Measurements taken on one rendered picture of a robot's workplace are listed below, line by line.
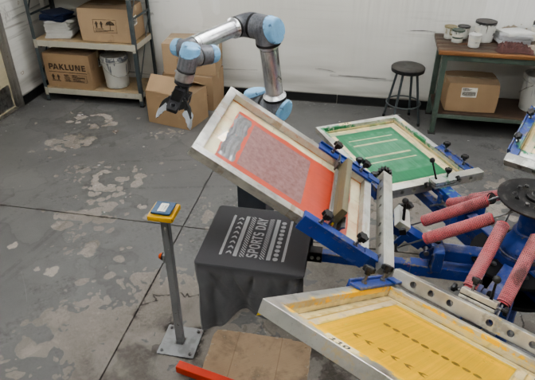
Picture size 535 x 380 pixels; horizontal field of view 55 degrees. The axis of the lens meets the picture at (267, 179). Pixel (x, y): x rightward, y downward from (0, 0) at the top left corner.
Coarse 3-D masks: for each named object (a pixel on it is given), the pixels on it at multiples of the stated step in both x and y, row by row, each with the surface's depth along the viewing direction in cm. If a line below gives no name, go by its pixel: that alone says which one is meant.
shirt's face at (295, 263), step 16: (224, 208) 258; (240, 208) 258; (224, 224) 247; (208, 240) 237; (304, 240) 237; (208, 256) 227; (224, 256) 227; (288, 256) 227; (304, 256) 227; (288, 272) 218; (304, 272) 218
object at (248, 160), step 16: (240, 144) 210; (224, 160) 196; (240, 160) 202; (256, 160) 209; (272, 160) 215; (256, 176) 201; (272, 176) 207; (288, 176) 213; (288, 192) 205; (304, 192) 211; (320, 192) 218; (304, 208) 203; (320, 208) 210
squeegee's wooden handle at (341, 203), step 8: (352, 160) 231; (344, 168) 226; (344, 176) 219; (344, 184) 213; (336, 192) 215; (344, 192) 207; (336, 200) 209; (344, 200) 203; (336, 208) 203; (344, 208) 198; (336, 216) 200; (344, 216) 199; (336, 224) 202
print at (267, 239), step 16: (240, 224) 247; (256, 224) 247; (272, 224) 247; (288, 224) 247; (224, 240) 237; (240, 240) 237; (256, 240) 237; (272, 240) 237; (288, 240) 237; (240, 256) 227; (256, 256) 227; (272, 256) 227
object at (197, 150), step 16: (240, 96) 231; (224, 112) 214; (256, 112) 234; (208, 128) 199; (288, 128) 235; (304, 144) 238; (208, 160) 186; (224, 176) 189; (240, 176) 189; (352, 176) 242; (256, 192) 190; (272, 192) 193; (368, 192) 234; (288, 208) 191; (368, 208) 224; (368, 224) 214; (368, 240) 206
